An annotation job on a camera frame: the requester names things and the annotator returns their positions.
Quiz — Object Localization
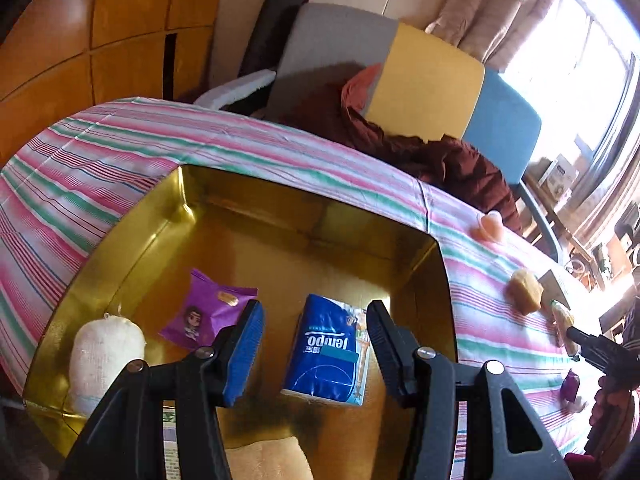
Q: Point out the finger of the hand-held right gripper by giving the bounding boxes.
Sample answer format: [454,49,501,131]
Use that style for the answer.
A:
[567,327,640,386]

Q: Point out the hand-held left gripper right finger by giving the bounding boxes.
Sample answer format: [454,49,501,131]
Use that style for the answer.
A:
[366,300,573,480]

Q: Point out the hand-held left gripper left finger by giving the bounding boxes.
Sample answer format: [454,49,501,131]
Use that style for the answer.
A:
[60,300,266,480]

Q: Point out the tan snack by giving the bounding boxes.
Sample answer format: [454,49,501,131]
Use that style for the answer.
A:
[550,300,577,358]

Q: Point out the purple snack packet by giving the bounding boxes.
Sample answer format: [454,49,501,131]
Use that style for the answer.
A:
[159,269,258,350]

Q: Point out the blue tissue pack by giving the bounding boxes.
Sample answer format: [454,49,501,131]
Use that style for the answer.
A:
[280,294,371,407]

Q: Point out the yellow cloth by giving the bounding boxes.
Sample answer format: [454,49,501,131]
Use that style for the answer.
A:
[225,436,313,480]

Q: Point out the gold metal tin box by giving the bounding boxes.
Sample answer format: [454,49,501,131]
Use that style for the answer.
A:
[22,162,458,480]

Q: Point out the peach bottle with clear cap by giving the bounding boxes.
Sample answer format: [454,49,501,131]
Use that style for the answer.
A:
[470,211,503,242]

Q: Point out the small purple block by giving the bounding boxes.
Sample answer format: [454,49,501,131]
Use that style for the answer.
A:
[560,369,588,413]

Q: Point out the small cardboard box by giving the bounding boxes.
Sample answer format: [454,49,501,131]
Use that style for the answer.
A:
[537,270,571,311]

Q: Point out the yellow sponge block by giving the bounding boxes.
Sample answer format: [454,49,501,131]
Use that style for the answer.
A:
[507,269,544,316]

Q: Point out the person's maroon clothing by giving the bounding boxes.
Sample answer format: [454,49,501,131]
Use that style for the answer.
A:
[565,452,608,480]

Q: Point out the wooden shelf unit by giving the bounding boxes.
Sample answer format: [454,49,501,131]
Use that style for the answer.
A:
[520,150,640,293]

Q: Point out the white box on shelf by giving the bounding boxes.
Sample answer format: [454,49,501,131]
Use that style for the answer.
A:
[540,157,578,196]

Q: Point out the dark red jacket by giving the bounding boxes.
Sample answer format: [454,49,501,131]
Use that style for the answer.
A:
[280,62,523,233]

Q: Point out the striped pink green tablecloth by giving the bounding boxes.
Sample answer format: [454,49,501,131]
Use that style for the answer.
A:
[0,97,606,456]

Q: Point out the grey yellow blue armchair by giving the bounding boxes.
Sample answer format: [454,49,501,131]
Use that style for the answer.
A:
[192,2,561,261]

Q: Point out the window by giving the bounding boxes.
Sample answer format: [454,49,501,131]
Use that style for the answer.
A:
[500,0,640,161]

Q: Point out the black rolled mat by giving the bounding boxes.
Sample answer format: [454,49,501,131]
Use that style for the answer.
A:
[237,0,312,78]

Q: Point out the wooden wardrobe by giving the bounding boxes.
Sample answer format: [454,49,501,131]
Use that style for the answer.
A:
[0,0,231,156]

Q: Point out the beige patterned curtain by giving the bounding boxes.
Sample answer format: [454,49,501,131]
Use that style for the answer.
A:
[425,0,568,61]

